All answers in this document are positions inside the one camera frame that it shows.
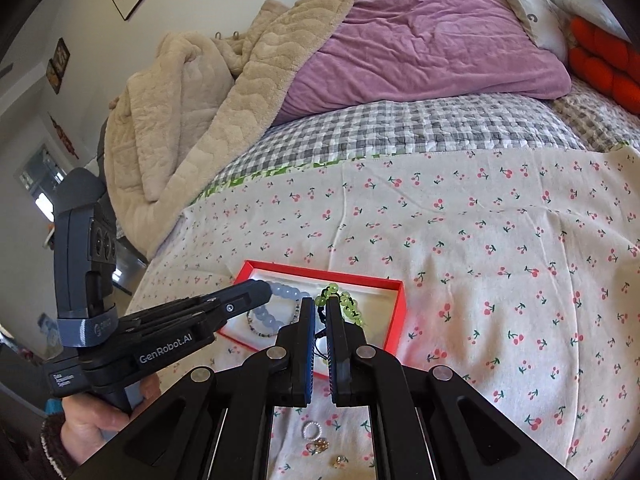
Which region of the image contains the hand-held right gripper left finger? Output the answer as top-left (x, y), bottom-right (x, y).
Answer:
top-left (102, 296), bottom-right (317, 480)

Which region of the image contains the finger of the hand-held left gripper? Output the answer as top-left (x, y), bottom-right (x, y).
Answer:
top-left (119, 280), bottom-right (274, 343)

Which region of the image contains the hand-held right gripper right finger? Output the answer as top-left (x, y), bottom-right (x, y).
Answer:
top-left (327, 296), bottom-right (576, 480)

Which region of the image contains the blue bead bracelet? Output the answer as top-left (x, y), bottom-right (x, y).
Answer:
top-left (246, 281), bottom-right (307, 337)

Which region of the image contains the green bead bracelet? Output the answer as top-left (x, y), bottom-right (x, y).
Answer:
top-left (314, 284), bottom-right (366, 366)

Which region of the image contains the red jewelry box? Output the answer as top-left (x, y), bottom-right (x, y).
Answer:
top-left (215, 260), bottom-right (405, 356)

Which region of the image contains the person's left forearm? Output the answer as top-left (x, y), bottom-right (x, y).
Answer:
top-left (39, 412), bottom-right (81, 480)

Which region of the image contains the person's left hand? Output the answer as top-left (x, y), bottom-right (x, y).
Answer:
top-left (59, 376), bottom-right (162, 451)

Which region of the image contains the window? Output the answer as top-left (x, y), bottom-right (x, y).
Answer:
top-left (16, 144), bottom-right (67, 222)

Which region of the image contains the beige fleece blanket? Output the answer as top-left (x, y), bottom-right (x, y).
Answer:
top-left (104, 0), bottom-right (362, 262)

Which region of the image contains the purple duvet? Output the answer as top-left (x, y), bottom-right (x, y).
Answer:
top-left (272, 0), bottom-right (574, 127)

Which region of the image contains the white printed pillow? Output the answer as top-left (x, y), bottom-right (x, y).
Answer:
top-left (476, 0), bottom-right (572, 62)

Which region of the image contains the orange knot cushion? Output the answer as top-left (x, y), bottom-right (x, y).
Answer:
top-left (566, 16), bottom-right (640, 117)

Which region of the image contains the thin dark beaded bracelet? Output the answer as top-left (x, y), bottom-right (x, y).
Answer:
top-left (247, 304), bottom-right (302, 339)

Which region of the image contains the red wall decoration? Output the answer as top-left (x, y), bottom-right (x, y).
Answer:
top-left (47, 112), bottom-right (79, 159)

